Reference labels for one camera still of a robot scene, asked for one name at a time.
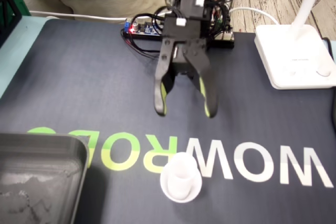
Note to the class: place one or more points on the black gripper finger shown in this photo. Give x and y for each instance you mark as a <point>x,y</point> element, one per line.
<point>161,82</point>

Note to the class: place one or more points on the white plastic cup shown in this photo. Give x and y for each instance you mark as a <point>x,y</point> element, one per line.
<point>181,182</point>

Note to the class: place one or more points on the black plastic tray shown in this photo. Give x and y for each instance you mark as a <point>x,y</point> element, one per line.
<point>39,182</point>

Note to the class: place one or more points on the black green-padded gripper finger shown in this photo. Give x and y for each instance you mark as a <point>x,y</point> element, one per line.
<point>203,72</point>

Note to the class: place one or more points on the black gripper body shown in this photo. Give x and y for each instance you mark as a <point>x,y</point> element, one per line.
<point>183,30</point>

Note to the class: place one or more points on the white desk lamp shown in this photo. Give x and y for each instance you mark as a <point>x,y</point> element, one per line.
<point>294,51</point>

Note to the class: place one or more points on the dark grey WOWROBO printed mat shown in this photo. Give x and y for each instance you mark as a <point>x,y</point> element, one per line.
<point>78,90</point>

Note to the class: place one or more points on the green plastic object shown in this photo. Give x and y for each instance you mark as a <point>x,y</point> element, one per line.
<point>22,3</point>

